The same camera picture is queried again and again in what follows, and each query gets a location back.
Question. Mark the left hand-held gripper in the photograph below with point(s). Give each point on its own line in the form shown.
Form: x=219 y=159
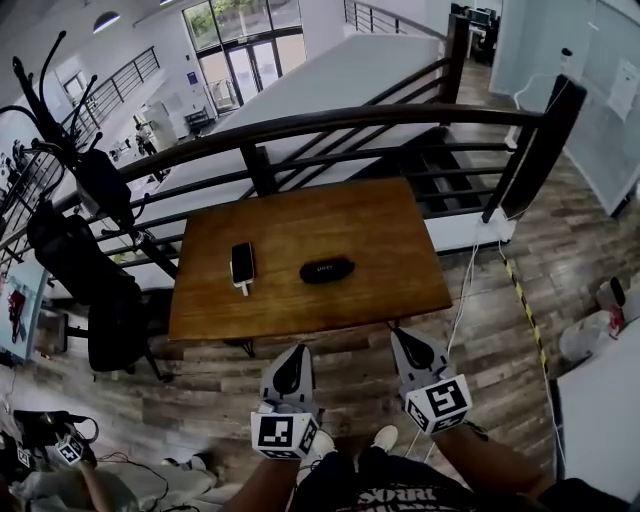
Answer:
x=285 y=430

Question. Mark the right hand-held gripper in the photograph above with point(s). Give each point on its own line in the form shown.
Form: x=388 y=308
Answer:
x=440 y=405

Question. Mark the black oval case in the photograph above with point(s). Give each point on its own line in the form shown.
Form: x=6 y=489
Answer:
x=327 y=270

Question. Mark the person's right forearm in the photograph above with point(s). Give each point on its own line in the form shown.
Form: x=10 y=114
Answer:
x=480 y=460

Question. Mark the person's left forearm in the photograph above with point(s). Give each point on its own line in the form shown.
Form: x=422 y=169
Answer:
x=260 y=485

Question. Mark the white sneaker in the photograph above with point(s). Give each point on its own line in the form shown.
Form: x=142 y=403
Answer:
x=322 y=442
x=385 y=437

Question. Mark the white charger plug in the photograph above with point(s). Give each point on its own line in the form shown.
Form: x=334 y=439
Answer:
x=243 y=289

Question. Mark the black trousers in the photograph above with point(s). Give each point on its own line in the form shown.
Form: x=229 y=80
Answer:
x=370 y=457

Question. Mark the black smartphone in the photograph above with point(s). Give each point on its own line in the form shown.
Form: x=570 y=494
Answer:
x=242 y=260

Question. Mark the black printed t-shirt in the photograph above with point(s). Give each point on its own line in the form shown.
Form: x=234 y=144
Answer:
x=430 y=492

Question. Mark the clear water jug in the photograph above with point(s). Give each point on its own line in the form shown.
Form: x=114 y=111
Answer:
x=585 y=340

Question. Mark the white waste bin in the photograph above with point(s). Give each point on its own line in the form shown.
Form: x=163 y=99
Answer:
x=612 y=295

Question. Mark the black office chair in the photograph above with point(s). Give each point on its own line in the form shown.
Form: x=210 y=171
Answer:
x=85 y=260

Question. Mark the black tote bag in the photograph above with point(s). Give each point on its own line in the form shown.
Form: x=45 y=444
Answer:
x=50 y=425

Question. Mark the wooden table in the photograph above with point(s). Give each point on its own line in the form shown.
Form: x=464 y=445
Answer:
x=350 y=120

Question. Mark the black hanging bag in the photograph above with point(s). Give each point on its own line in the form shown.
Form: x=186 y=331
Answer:
x=102 y=185

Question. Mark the black metal rack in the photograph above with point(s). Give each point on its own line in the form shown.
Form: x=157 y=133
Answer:
x=197 y=120

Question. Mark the light blue side table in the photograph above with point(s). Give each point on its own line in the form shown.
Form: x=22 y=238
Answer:
x=20 y=280

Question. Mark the large glass window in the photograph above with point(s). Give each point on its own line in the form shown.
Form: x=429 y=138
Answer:
x=245 y=60

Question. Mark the white paper notice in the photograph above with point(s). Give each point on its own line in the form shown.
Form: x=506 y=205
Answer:
x=625 y=87

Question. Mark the black balcony railing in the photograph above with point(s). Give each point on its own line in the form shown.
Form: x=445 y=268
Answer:
x=390 y=17
x=115 y=82

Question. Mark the black coat rack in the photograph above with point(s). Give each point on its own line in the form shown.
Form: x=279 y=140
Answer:
x=45 y=109

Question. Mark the black dome pendant lamp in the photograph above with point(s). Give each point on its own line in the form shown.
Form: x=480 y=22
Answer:
x=106 y=21

